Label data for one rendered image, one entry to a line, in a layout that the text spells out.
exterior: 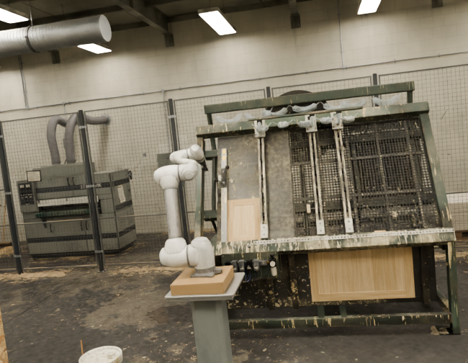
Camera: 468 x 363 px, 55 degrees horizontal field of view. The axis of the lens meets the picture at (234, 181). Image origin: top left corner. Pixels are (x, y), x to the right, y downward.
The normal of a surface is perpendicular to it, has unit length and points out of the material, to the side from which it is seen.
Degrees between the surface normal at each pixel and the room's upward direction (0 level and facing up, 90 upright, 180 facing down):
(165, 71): 90
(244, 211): 60
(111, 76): 90
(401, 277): 90
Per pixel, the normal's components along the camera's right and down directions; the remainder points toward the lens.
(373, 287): -0.16, 0.11
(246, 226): -0.19, -0.41
